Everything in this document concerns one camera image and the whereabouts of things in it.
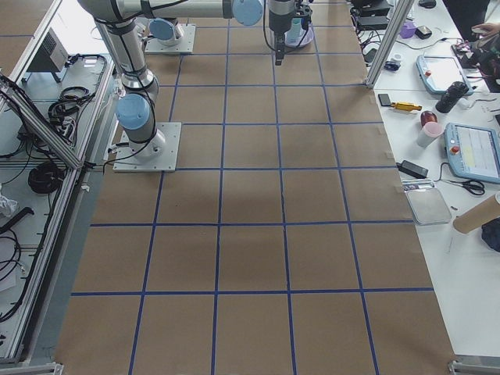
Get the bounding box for coiled black cable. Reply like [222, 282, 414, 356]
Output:
[27, 160, 66, 195]

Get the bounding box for white pink cup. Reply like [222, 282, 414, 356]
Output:
[416, 121, 444, 148]

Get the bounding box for cardboard tube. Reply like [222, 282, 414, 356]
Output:
[452, 192, 499, 234]

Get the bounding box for black scissors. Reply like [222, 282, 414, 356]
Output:
[449, 180, 485, 196]

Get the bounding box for blue teach pendant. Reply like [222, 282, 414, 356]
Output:
[416, 55, 473, 96]
[444, 123, 499, 184]

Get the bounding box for black cable bundle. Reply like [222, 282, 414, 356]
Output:
[47, 86, 97, 127]

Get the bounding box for grey control box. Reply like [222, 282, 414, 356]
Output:
[22, 27, 69, 83]

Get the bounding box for black power brick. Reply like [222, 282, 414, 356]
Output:
[396, 160, 428, 179]

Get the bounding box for black thermos bottle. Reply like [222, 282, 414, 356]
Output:
[435, 81, 469, 113]

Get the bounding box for blue teach pendant far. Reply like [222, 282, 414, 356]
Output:
[416, 55, 473, 96]

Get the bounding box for yellow black tool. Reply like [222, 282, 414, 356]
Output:
[391, 102, 423, 112]

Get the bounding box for blue teach pendant near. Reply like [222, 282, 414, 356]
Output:
[444, 123, 499, 184]

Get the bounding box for lilac plate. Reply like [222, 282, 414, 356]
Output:
[285, 28, 314, 48]

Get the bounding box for mint green faceted cup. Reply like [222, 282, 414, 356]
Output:
[288, 18, 302, 40]

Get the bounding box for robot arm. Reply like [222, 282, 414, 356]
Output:
[148, 18, 184, 46]
[79, 1, 301, 164]

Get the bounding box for clear plastic tray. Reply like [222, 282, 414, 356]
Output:
[402, 179, 452, 226]

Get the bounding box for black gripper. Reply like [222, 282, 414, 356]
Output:
[267, 0, 294, 66]

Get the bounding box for dark blue cloth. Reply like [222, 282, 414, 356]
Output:
[481, 218, 500, 252]

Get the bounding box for black electronics box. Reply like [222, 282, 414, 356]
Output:
[355, 8, 389, 30]

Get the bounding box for white blue small device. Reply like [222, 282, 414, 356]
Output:
[384, 54, 402, 72]

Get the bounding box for aluminium frame rail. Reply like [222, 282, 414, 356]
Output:
[1, 73, 84, 170]

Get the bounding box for black phone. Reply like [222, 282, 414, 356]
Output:
[377, 93, 392, 107]

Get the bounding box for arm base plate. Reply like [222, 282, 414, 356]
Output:
[145, 23, 196, 55]
[113, 122, 182, 173]

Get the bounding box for black computer mouse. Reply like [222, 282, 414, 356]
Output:
[417, 0, 437, 9]

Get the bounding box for aluminium frame post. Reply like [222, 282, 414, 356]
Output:
[365, 0, 413, 88]

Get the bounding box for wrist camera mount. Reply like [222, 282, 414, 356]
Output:
[292, 2, 313, 31]

